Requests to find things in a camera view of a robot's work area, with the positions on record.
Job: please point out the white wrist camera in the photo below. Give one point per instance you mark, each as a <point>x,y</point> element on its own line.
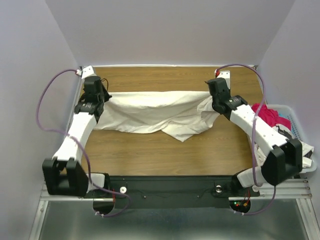
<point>225,74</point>
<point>88,72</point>

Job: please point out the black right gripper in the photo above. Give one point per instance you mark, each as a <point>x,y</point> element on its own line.
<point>228,88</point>

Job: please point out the red t shirt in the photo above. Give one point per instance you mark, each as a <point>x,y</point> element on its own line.
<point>271,117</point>

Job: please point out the white plastic laundry basket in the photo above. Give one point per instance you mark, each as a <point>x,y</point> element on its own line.
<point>295,128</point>

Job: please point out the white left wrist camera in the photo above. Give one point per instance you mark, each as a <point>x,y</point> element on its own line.
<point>88,72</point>

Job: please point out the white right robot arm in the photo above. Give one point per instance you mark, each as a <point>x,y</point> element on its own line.
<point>284,158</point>

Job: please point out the electronics board with leds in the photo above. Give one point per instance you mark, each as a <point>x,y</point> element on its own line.
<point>240,204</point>

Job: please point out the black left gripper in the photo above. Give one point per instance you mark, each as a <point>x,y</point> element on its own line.
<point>106,95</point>

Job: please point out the white printed t shirt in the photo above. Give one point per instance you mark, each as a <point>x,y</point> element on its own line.
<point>304,150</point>

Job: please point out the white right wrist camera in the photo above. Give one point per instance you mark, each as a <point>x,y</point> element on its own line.
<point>225,74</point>

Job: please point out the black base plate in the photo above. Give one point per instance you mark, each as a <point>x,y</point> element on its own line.
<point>176,192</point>

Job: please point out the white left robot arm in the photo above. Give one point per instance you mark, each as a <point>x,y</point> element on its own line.
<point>63,172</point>

